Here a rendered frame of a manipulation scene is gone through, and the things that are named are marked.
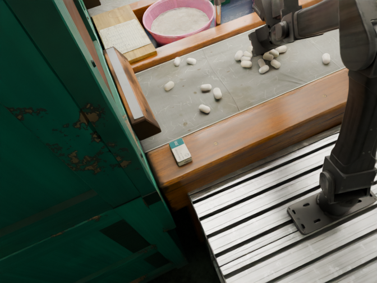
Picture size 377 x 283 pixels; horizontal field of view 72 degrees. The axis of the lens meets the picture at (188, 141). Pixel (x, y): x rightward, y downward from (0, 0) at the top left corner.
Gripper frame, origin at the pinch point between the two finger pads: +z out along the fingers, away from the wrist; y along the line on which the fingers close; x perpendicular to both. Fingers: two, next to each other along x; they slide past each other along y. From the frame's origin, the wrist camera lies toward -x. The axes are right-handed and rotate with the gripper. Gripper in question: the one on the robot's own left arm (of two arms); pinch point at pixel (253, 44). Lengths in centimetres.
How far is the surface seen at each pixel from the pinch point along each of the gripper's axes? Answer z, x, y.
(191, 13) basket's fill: 24.6, -18.9, 8.2
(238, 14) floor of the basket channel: 26.6, -12.5, -11.6
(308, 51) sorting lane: -6.5, 8.0, -13.4
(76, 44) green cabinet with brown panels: -55, -6, 45
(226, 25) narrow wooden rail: 8.7, -8.7, 2.8
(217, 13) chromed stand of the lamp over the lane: 8.1, -13.1, 4.9
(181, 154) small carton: -23.2, 16.7, 37.0
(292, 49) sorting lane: -4.1, 5.9, -10.0
